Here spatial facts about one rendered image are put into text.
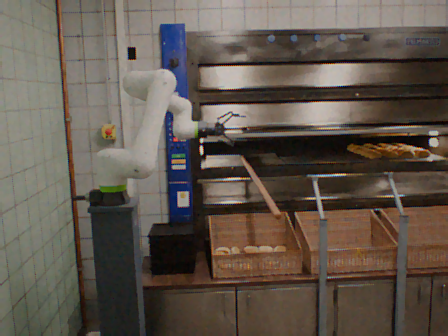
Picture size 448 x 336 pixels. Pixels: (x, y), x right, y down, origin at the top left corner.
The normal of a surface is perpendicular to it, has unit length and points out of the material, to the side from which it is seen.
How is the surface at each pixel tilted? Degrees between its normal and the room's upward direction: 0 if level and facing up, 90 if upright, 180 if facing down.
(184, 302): 90
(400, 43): 91
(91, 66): 90
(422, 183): 70
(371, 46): 90
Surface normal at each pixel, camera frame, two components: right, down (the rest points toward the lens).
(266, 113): 0.03, -0.19
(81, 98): 0.04, 0.15
